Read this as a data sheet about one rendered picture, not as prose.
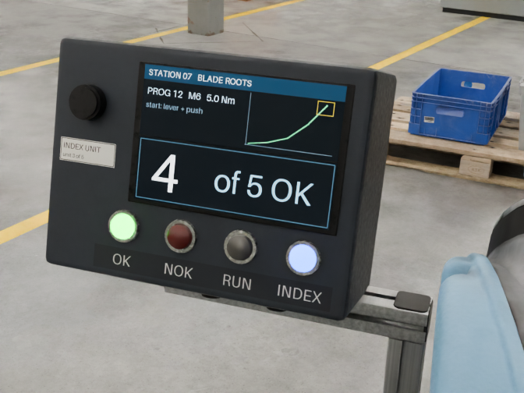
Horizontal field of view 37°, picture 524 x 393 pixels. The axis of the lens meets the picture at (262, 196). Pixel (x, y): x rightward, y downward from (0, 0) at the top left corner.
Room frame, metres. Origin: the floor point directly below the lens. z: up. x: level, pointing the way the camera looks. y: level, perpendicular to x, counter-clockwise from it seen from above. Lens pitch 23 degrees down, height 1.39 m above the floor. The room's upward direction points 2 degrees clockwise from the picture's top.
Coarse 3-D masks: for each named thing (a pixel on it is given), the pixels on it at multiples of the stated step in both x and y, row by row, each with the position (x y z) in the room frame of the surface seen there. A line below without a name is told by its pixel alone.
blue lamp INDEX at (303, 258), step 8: (304, 240) 0.53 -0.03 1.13; (296, 248) 0.52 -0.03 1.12; (304, 248) 0.52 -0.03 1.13; (312, 248) 0.52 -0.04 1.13; (288, 256) 0.52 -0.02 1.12; (296, 256) 0.52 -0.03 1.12; (304, 256) 0.51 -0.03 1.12; (312, 256) 0.52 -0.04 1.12; (320, 256) 0.52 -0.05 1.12; (288, 264) 0.52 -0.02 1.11; (296, 264) 0.51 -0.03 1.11; (304, 264) 0.51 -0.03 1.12; (312, 264) 0.51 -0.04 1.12; (296, 272) 0.52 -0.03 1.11; (304, 272) 0.52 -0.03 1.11; (312, 272) 0.52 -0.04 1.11
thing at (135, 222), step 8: (112, 216) 0.57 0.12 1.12; (120, 216) 0.57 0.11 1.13; (128, 216) 0.57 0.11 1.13; (112, 224) 0.56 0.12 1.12; (120, 224) 0.56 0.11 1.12; (128, 224) 0.56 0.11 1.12; (136, 224) 0.56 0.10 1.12; (112, 232) 0.56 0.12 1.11; (120, 232) 0.56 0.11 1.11; (128, 232) 0.56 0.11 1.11; (136, 232) 0.56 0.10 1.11; (120, 240) 0.56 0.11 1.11; (128, 240) 0.56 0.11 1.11
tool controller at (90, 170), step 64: (64, 64) 0.62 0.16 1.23; (128, 64) 0.60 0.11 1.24; (192, 64) 0.59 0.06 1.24; (256, 64) 0.57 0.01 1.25; (320, 64) 0.56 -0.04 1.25; (64, 128) 0.61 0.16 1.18; (128, 128) 0.59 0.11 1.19; (192, 128) 0.57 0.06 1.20; (256, 128) 0.56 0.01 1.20; (320, 128) 0.55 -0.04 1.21; (384, 128) 0.60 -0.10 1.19; (64, 192) 0.59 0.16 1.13; (128, 192) 0.58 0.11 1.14; (256, 192) 0.55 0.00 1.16; (320, 192) 0.53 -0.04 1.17; (64, 256) 0.58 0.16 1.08; (128, 256) 0.56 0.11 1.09; (192, 256) 0.55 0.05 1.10; (256, 256) 0.53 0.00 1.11
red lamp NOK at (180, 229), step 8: (176, 224) 0.55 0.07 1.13; (184, 224) 0.55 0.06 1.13; (168, 232) 0.55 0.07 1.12; (176, 232) 0.55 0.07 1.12; (184, 232) 0.55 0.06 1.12; (192, 232) 0.55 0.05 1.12; (168, 240) 0.55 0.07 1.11; (176, 240) 0.55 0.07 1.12; (184, 240) 0.54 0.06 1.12; (192, 240) 0.55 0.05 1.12; (176, 248) 0.55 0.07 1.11; (184, 248) 0.55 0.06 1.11; (192, 248) 0.55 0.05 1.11
